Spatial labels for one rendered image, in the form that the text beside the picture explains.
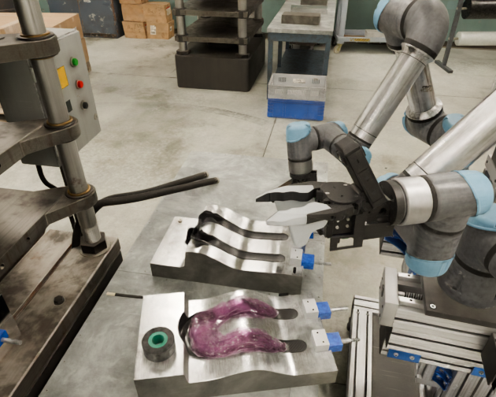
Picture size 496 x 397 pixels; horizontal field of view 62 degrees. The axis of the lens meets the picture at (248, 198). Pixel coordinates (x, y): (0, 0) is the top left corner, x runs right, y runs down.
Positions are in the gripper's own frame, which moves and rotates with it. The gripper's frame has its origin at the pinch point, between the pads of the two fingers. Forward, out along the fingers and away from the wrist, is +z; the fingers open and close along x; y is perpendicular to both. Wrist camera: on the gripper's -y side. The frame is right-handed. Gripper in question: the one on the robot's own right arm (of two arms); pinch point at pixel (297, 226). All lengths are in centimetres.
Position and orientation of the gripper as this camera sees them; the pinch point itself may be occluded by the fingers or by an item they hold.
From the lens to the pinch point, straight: 139.6
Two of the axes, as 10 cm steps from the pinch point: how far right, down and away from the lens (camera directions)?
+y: 9.8, -0.2, -2.2
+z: 1.1, 9.0, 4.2
